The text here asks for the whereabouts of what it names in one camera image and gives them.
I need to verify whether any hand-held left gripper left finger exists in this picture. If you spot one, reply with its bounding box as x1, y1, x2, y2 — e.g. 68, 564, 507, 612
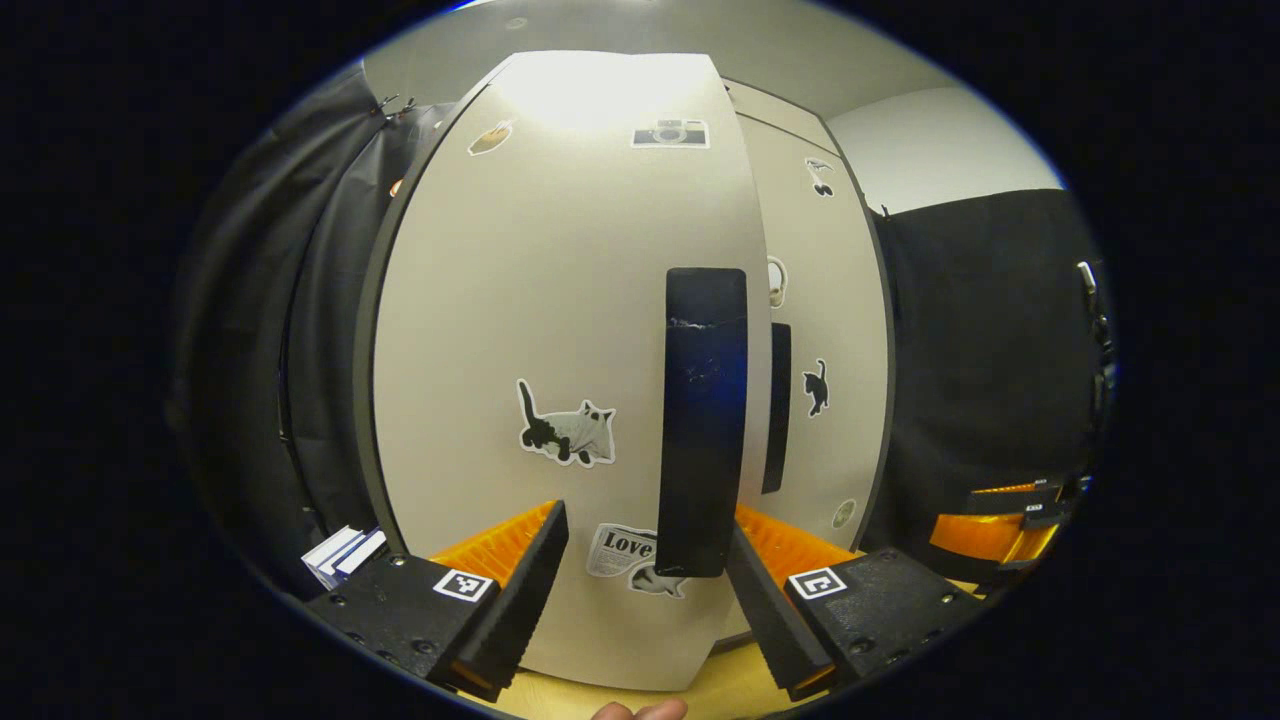
303, 500, 571, 701

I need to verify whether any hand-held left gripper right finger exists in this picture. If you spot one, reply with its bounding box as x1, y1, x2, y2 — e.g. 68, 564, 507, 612
725, 505, 986, 701

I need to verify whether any white cabinet door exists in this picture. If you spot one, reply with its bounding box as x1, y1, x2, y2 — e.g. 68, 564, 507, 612
738, 113, 893, 551
370, 50, 774, 693

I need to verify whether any white cabinet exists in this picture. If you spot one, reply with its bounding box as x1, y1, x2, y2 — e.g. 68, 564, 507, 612
352, 78, 898, 561

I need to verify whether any black backdrop cloth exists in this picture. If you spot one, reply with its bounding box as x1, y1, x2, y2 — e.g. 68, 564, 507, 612
865, 188, 1109, 586
172, 70, 456, 596

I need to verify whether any black right door handle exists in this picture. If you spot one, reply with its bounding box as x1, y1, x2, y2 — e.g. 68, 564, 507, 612
760, 322, 794, 496

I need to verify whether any black door handle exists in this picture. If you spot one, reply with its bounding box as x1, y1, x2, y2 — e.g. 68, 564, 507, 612
760, 322, 794, 496
655, 267, 750, 579

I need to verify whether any black left door handle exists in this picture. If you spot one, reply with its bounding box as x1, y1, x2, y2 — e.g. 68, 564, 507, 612
655, 267, 750, 579

